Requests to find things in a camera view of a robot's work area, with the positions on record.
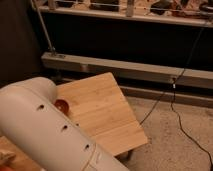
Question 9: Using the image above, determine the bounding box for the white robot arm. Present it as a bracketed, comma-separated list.
[0, 77, 129, 171]

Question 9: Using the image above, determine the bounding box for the black power cable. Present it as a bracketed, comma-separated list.
[138, 24, 213, 171]

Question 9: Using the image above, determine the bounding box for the grey metal shelf frame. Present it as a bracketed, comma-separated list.
[30, 0, 213, 107]

